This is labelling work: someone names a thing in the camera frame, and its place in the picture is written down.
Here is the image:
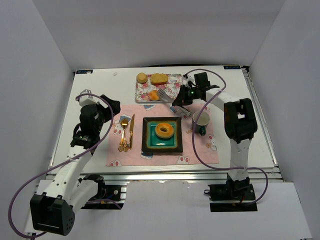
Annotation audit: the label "round pale bun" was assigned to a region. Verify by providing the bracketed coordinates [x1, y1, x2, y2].
[136, 72, 148, 84]

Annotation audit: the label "seeded bread slice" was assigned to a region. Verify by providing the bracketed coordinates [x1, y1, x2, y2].
[150, 73, 169, 86]

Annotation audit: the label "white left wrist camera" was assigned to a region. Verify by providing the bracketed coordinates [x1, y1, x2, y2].
[75, 89, 97, 107]

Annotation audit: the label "teal square plate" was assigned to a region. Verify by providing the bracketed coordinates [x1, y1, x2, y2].
[141, 117, 183, 154]

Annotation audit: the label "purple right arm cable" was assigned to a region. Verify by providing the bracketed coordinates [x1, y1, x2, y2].
[183, 68, 270, 206]

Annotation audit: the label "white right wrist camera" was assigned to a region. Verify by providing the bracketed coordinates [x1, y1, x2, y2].
[182, 74, 196, 88]

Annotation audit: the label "corner label sticker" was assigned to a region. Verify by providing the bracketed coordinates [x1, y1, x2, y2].
[223, 65, 241, 70]
[75, 69, 93, 75]

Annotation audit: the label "orange ring doughnut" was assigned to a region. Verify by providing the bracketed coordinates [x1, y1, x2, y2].
[155, 122, 174, 139]

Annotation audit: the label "pink bunny placemat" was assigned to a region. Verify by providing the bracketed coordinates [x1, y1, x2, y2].
[106, 104, 219, 167]

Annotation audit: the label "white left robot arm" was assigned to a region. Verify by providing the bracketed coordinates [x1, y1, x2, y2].
[30, 93, 121, 236]

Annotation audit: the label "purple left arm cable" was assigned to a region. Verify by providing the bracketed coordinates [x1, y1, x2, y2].
[7, 93, 123, 238]

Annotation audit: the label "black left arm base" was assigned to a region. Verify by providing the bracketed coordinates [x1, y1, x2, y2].
[77, 174, 124, 210]

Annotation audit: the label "floral serving tray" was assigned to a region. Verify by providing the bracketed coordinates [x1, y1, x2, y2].
[135, 73, 183, 103]

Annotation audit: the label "green ceramic mug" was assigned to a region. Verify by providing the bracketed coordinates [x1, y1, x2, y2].
[191, 111, 210, 136]

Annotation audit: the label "right corner label sticker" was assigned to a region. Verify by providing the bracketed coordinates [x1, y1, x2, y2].
[223, 65, 241, 70]

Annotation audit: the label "steel serving tongs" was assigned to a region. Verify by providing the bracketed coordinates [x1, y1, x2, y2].
[157, 89, 192, 117]

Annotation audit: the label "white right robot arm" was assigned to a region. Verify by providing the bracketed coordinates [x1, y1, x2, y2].
[172, 69, 258, 190]

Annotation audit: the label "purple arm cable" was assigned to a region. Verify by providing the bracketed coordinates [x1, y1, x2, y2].
[7, 93, 123, 238]
[183, 68, 270, 206]

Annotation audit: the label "small golden bun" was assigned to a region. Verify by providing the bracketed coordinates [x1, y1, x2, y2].
[148, 90, 160, 101]

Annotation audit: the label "left corner label sticker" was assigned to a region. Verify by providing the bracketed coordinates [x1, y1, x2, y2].
[75, 69, 93, 75]

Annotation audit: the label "gold knife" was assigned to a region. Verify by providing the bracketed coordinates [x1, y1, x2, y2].
[129, 114, 135, 150]

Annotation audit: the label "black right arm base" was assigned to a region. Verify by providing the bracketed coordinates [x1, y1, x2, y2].
[203, 184, 258, 213]

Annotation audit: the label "gold fork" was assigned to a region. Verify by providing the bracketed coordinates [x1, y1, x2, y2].
[118, 118, 129, 152]

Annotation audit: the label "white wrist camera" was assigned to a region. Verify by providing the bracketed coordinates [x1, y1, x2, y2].
[182, 74, 196, 88]
[75, 89, 97, 107]

